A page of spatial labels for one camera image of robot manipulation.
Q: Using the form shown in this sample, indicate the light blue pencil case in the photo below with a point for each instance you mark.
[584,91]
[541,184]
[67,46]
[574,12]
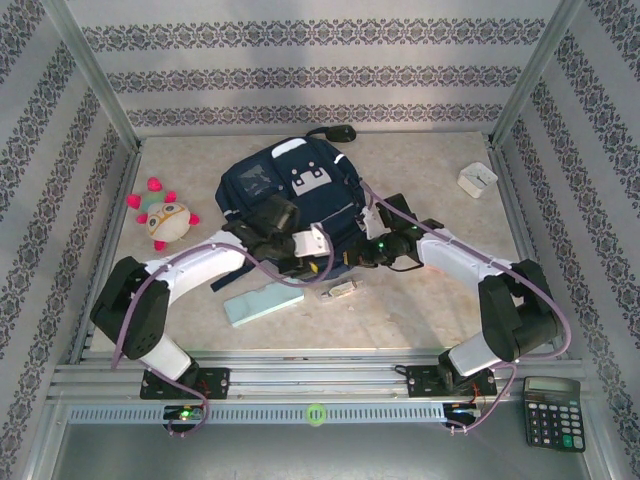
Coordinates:
[255,307]

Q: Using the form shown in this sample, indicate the aluminium frame post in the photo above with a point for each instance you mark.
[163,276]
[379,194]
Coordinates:
[96,75]
[531,75]

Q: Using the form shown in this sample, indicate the navy blue backpack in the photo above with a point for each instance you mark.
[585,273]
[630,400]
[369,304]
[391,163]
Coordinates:
[320,200]

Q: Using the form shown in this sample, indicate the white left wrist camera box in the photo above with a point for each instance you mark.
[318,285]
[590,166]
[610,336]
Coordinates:
[307,242]

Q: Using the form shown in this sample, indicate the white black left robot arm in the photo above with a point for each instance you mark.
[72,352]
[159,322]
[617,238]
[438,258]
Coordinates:
[200,257]

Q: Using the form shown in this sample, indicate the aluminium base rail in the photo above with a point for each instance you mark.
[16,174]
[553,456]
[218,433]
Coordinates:
[320,385]

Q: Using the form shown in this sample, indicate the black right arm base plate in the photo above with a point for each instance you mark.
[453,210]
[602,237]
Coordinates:
[422,382]

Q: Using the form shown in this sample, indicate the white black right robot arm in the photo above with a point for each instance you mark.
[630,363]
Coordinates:
[460,255]

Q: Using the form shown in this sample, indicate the aluminium side rail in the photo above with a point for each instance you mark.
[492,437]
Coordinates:
[120,190]
[522,225]

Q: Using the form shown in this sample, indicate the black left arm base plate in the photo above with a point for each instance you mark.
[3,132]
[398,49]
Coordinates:
[215,382]

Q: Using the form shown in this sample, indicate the black oval object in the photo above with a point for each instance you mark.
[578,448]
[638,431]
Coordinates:
[342,133]

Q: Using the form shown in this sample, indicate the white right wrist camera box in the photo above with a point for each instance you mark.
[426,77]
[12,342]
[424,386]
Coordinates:
[372,220]

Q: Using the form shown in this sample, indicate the white square desk clock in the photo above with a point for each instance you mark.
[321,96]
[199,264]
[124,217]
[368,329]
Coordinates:
[477,179]

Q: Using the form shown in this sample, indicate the white pink plush toy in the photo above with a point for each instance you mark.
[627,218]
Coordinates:
[165,225]

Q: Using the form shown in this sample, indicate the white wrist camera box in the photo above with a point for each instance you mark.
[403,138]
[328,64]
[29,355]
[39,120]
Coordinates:
[307,242]
[372,220]

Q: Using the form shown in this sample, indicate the clear plastic stationery packet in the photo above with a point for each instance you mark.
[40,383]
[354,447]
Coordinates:
[340,291]

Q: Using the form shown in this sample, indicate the black desk calculator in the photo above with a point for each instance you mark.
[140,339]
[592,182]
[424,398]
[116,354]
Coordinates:
[552,420]

